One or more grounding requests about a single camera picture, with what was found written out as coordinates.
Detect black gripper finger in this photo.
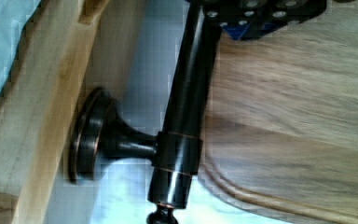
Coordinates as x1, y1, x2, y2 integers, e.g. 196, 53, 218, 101
186, 0, 327, 41

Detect wooden drawer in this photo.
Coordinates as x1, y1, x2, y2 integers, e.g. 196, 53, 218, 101
0, 0, 146, 224

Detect wooden serving tray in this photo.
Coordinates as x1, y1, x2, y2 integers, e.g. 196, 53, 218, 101
200, 0, 358, 224

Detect black drawer handle bar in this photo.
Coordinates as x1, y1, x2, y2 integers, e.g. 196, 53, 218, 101
68, 0, 222, 224

